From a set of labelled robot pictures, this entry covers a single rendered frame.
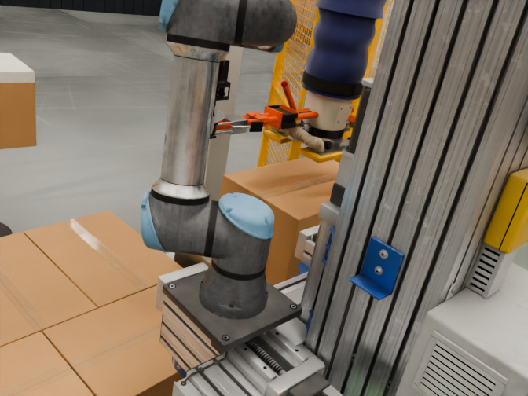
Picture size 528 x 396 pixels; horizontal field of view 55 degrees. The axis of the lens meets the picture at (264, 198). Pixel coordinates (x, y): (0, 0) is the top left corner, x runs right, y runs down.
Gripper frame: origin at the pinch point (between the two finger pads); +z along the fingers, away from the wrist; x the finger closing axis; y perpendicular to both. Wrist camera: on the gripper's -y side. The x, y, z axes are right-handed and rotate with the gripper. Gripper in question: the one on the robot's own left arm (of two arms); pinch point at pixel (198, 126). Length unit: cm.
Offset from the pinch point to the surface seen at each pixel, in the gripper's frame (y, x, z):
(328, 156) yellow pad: 49, -13, 12
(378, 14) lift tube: 62, -10, -37
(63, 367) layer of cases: -43, -4, 69
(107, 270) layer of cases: -10, 34, 70
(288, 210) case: 32.0, -14.3, 29.2
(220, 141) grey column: 93, 97, 52
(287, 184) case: 48, 2, 29
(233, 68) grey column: 96, 97, 10
